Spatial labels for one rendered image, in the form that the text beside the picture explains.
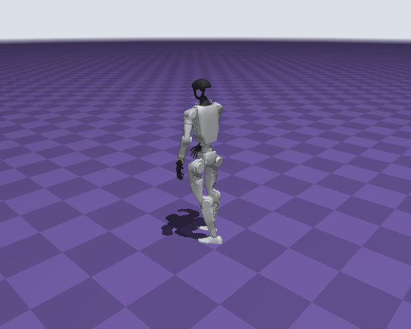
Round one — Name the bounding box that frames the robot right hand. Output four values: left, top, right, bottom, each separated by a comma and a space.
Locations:
190, 143, 201, 159

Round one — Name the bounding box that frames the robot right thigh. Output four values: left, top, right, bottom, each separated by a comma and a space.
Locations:
204, 155, 223, 202

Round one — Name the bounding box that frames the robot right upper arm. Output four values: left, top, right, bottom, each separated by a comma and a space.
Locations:
214, 102, 223, 122

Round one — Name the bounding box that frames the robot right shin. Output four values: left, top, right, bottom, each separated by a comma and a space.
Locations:
213, 193, 221, 217

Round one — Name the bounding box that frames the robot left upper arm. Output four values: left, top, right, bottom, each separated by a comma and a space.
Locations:
183, 108, 197, 145

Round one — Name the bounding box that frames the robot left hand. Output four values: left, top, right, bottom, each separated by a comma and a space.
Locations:
176, 160, 184, 180

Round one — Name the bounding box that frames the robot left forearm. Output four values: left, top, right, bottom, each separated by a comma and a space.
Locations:
176, 135, 188, 164

